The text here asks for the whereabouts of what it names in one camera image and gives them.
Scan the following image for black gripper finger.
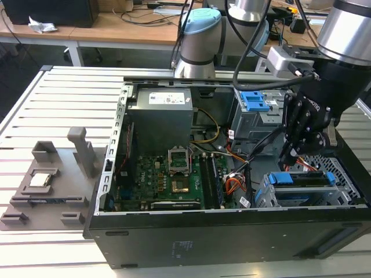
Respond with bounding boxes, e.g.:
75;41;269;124
278;127;334;171
282;92;312;163

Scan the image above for black disk wire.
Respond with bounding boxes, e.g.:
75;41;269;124
245;127;288;174

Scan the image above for hard disk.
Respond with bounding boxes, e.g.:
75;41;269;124
268;170;336;205

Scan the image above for grey metal disk bay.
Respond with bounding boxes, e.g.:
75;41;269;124
254;153;362;208

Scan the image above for black RAM slot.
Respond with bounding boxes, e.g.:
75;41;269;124
200;155;212;210
206;155;219;209

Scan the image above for grey metal drive cage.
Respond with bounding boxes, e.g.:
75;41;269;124
231;86;290;151

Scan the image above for blue drive latch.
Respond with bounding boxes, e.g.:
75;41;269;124
240;91;270;112

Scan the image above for cluttered wooden desk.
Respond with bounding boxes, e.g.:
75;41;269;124
260;5;328;58

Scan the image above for small black box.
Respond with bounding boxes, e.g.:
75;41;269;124
290;17;307;34

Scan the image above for RAM stick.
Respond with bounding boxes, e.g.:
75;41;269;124
210;155;226;208

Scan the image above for metal socket cover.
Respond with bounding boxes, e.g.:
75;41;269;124
168;147;192;176

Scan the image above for CPU socket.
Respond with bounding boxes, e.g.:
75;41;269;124
170;179;191;194

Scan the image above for grey power supply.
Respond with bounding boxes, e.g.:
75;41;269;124
126;87;194;148

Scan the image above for black graphics card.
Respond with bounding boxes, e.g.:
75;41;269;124
150;200;201;211

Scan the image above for black PC case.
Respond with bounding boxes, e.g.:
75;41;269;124
83;74;371;270

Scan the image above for green motherboard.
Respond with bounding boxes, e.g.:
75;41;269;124
115;153;235;211

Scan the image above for long wooden desk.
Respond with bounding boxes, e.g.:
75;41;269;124
0;2;203;67

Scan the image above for cardboard box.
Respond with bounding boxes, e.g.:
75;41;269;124
97;0;134;13

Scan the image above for grey parts rack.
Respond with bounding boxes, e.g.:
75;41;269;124
0;126;108;231

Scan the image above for silver CPU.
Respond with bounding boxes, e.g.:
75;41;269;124
30;173;53;188

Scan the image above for large black box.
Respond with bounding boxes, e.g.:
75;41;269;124
2;0;99;28

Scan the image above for crumpled white paper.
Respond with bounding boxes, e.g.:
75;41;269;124
28;16;58;34

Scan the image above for red disk wire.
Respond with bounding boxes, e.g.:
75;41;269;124
300;158;318;173

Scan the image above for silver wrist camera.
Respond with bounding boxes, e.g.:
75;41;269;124
266;46;315;79

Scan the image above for coloured wire bundle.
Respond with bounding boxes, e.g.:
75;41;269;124
191;143;250;166

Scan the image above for black camera cable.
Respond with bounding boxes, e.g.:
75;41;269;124
232;0;322;93

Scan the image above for yellow and black wire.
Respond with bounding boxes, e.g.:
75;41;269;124
192;108;220;144

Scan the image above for blue cable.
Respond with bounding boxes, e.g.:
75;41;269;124
277;28;288;47

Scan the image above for orange wire bundle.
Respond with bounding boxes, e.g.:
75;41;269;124
224;176;247;196

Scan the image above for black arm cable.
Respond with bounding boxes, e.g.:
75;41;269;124
170;0;194;69

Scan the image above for black desk cables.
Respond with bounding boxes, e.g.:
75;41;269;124
120;8;180;28

